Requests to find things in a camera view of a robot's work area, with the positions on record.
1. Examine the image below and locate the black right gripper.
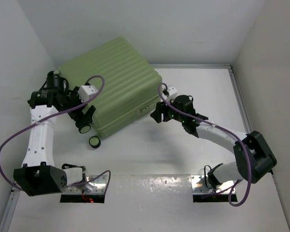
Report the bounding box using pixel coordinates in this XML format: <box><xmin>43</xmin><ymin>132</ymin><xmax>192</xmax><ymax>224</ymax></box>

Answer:
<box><xmin>151</xmin><ymin>96</ymin><xmax>185</xmax><ymax>123</ymax></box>

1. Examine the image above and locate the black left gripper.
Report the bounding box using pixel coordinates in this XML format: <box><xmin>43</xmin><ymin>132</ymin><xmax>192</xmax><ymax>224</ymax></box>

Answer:
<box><xmin>60</xmin><ymin>87</ymin><xmax>95</xmax><ymax>126</ymax></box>

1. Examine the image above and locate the green suitcase blue lining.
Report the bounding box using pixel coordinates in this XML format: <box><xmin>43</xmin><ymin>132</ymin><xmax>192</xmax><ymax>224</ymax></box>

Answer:
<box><xmin>55</xmin><ymin>37</ymin><xmax>162</xmax><ymax>148</ymax></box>

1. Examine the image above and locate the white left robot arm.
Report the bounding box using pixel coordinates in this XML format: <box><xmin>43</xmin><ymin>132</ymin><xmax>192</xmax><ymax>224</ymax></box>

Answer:
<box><xmin>13</xmin><ymin>71</ymin><xmax>99</xmax><ymax>196</ymax></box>

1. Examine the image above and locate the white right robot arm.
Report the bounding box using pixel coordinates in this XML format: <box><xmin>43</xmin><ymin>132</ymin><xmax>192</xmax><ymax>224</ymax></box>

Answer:
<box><xmin>150</xmin><ymin>95</ymin><xmax>277</xmax><ymax>188</ymax></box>

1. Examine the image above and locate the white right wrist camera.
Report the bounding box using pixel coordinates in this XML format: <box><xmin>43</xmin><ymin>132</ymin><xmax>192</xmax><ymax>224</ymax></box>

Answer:
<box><xmin>162</xmin><ymin>85</ymin><xmax>178</xmax><ymax>102</ymax></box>

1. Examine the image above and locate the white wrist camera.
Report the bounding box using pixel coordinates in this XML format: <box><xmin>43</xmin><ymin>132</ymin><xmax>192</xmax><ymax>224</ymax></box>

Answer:
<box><xmin>77</xmin><ymin>85</ymin><xmax>98</xmax><ymax>102</ymax></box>
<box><xmin>162</xmin><ymin>85</ymin><xmax>178</xmax><ymax>102</ymax></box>

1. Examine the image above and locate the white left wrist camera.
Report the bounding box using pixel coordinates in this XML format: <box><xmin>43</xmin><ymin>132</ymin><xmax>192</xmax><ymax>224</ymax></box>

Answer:
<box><xmin>77</xmin><ymin>85</ymin><xmax>98</xmax><ymax>102</ymax></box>

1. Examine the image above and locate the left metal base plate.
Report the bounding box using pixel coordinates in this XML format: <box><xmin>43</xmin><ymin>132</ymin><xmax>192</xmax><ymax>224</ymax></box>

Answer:
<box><xmin>62</xmin><ymin>174</ymin><xmax>108</xmax><ymax>195</ymax></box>

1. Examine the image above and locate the metal base plate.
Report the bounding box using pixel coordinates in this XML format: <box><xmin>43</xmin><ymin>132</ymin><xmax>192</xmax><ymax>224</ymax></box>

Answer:
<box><xmin>190</xmin><ymin>174</ymin><xmax>236</xmax><ymax>196</ymax></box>
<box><xmin>62</xmin><ymin>174</ymin><xmax>108</xmax><ymax>195</ymax></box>

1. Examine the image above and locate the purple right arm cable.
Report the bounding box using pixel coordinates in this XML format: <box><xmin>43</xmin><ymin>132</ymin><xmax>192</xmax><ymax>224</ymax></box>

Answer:
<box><xmin>158</xmin><ymin>83</ymin><xmax>253</xmax><ymax>206</ymax></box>

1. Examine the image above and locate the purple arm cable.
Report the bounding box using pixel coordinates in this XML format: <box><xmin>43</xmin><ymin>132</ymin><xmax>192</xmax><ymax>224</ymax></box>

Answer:
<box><xmin>0</xmin><ymin>75</ymin><xmax>111</xmax><ymax>194</ymax></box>
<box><xmin>158</xmin><ymin>83</ymin><xmax>253</xmax><ymax>206</ymax></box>

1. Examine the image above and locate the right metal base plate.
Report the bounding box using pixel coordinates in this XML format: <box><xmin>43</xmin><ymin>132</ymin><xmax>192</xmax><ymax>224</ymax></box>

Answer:
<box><xmin>190</xmin><ymin>174</ymin><xmax>236</xmax><ymax>196</ymax></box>

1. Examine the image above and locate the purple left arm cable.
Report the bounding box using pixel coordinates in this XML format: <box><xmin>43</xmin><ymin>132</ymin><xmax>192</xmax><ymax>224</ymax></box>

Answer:
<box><xmin>0</xmin><ymin>75</ymin><xmax>111</xmax><ymax>194</ymax></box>

